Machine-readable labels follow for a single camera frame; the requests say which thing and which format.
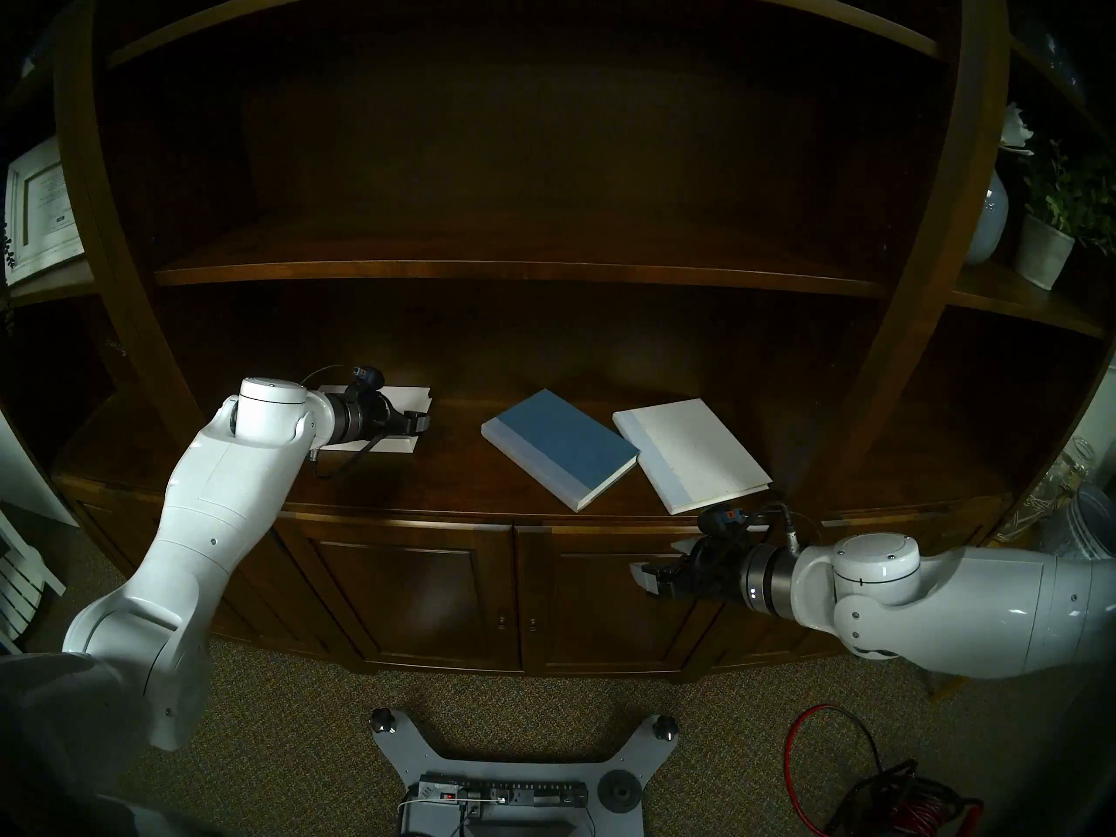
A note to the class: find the white framed certificate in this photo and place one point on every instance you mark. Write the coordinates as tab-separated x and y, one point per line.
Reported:
44	207

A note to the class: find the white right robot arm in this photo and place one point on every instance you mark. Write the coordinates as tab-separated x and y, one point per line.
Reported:
959	609

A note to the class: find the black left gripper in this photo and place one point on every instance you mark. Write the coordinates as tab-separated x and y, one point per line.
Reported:
373	415

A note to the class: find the clear glass jar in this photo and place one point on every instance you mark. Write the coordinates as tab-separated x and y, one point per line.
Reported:
1064	478

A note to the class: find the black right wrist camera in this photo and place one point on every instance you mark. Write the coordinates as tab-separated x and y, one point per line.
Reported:
724	517

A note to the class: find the white slatted side table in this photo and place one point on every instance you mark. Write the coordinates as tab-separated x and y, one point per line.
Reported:
22	582

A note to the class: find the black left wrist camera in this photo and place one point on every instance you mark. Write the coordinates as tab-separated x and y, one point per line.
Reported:
366	377

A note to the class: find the white paperback with ink drawing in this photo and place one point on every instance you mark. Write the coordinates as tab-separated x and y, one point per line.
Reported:
410	399

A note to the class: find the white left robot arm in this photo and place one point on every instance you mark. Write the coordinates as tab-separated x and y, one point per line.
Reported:
200	513

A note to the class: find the dark green leaf sprig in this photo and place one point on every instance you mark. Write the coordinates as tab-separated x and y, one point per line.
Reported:
7	251

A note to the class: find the green plant in white pot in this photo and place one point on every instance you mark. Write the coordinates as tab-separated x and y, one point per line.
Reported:
1042	251

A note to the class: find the white artificial flower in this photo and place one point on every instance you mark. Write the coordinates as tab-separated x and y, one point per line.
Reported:
1014	129

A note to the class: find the black star knob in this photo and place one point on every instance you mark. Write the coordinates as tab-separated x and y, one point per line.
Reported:
382	720
666	726

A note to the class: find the black power strip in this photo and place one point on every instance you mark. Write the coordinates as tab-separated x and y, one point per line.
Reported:
523	792

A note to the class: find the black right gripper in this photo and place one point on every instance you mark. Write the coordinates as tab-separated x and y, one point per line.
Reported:
715	569

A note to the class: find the black round disc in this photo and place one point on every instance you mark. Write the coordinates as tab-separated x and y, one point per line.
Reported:
619	793

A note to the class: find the dark wooden bookshelf cabinet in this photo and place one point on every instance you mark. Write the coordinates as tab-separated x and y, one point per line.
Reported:
523	146

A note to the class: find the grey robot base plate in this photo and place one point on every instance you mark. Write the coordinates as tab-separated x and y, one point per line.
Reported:
523	764

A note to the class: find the white ceramic vase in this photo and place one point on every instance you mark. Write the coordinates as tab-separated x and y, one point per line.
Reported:
990	225

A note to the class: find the white book pale blue spine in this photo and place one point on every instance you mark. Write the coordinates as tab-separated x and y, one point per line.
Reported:
697	452

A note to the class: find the blue hardcover book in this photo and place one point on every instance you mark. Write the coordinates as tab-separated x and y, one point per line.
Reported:
558	443

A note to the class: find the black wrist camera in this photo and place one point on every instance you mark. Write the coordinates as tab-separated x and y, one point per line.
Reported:
724	517
366	377

